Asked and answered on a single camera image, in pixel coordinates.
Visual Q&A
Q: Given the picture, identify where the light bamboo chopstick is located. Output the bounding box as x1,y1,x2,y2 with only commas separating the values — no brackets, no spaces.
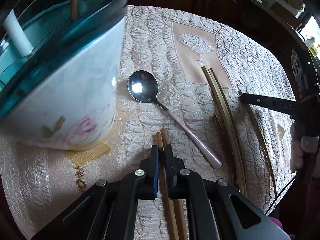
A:
244,103,278,197
202,66,248,197

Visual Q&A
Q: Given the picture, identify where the teal rimmed white utensil holder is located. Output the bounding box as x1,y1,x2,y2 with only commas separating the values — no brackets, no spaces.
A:
1,0,127,151

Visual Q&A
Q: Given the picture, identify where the steel spoon pink handle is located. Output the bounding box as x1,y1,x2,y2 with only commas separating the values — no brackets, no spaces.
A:
127,70,222,169

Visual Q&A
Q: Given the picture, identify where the white ceramic soup spoon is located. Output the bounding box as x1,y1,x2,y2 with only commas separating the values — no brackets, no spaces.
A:
3,10,34,57

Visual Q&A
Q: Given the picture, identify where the person's right hand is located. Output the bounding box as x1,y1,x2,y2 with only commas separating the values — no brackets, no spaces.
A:
290,124,318,173

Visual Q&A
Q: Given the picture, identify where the pink quilted tablecloth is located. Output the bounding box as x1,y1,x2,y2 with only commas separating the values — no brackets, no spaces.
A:
1,6,295,239

